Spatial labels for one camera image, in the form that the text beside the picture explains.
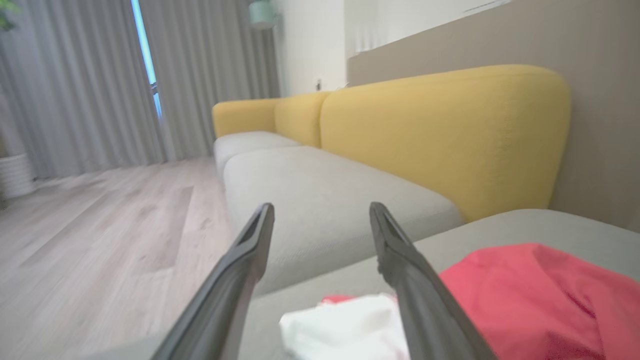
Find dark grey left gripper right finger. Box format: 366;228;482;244
369;201;499;360

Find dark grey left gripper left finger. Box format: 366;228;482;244
150;202;276;360

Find red basketball jersey white sleeves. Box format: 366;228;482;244
279;243;640;360

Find large grey sofa chaise seat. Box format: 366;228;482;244
75;208;640;360

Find grey sofa backrest cushion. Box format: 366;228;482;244
223;145;464;297

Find grey sofa seat cushion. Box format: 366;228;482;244
213;131;302;177

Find wide yellow sofa backrest cushion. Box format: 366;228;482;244
319;64;572;224

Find yellow sofa armrest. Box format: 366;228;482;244
211;97;282;139

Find narrow yellow sofa backrest cushion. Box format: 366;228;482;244
273;91;332;149

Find grey pleated curtain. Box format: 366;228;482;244
139;0;282;162
0;0;167;180

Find white ribbed plant pot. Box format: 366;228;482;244
0;152;36;200

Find mint green lamp shade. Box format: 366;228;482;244
248;0;277;30

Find green plant leaves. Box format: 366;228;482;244
0;0;22;32

